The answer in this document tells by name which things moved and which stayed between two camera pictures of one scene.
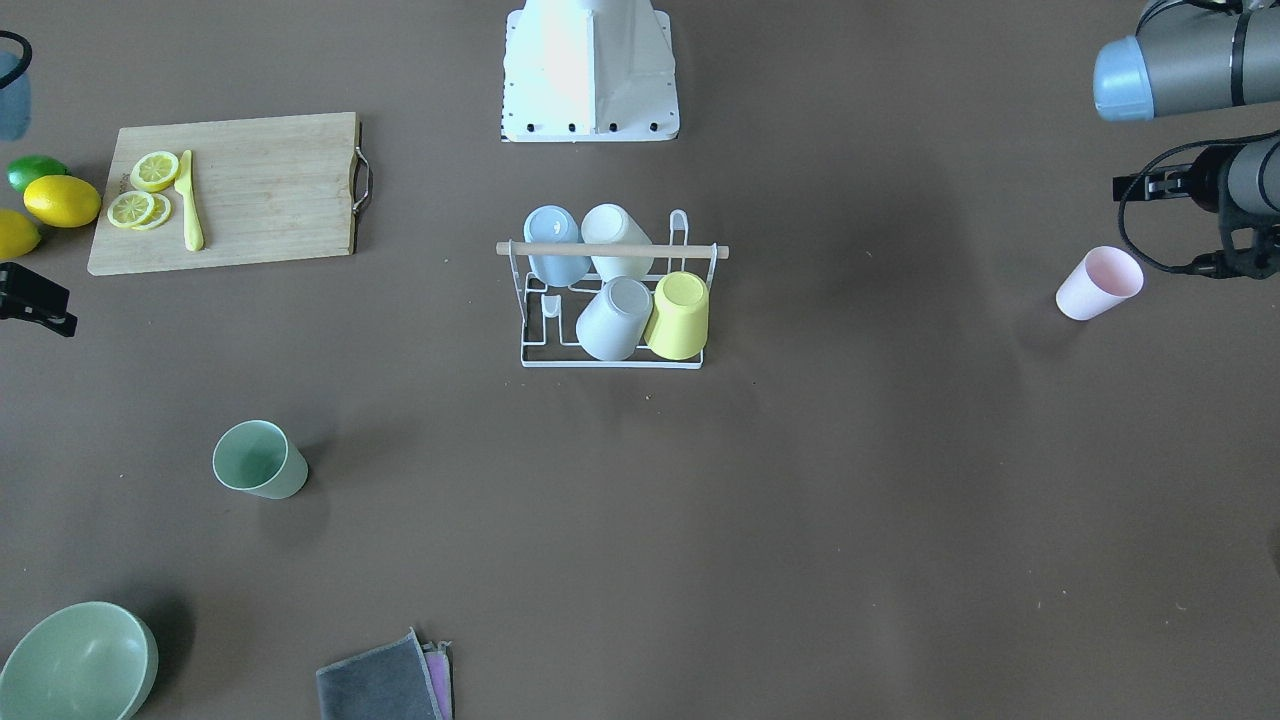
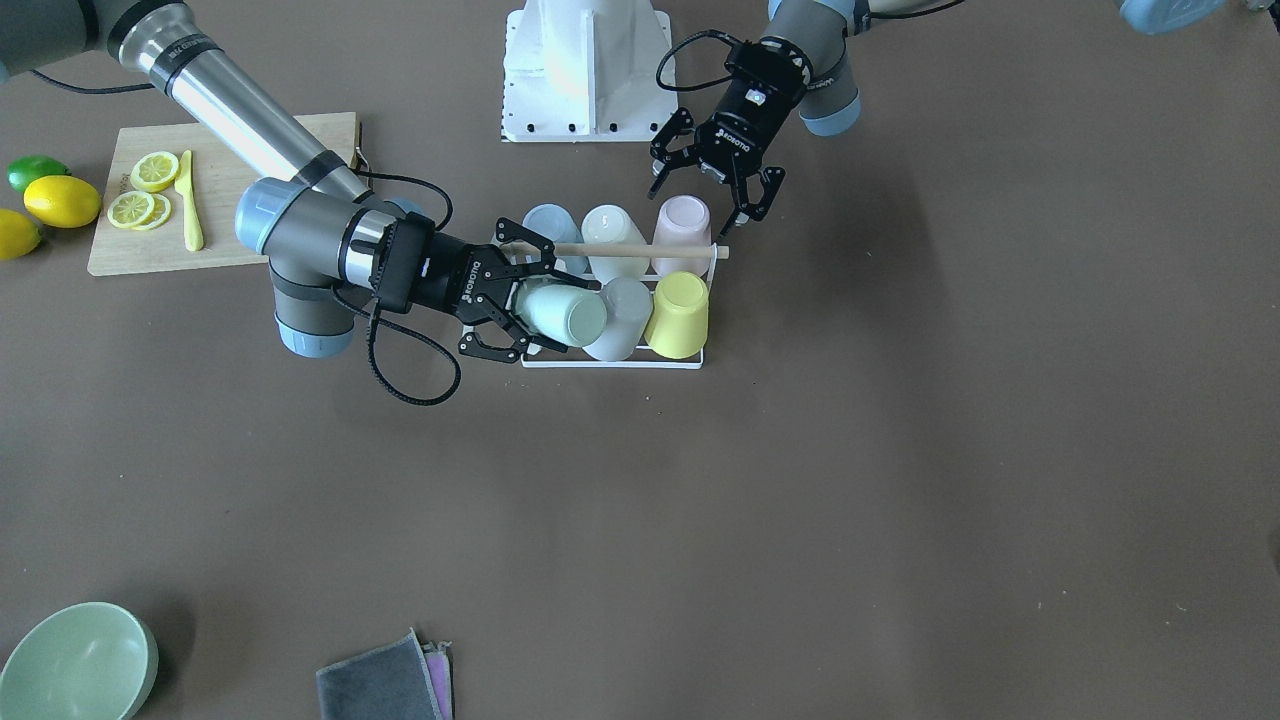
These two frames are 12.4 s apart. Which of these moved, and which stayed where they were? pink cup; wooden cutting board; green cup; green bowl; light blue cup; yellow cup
Moved: green cup; pink cup
Stayed: light blue cup; green bowl; wooden cutting board; yellow cup
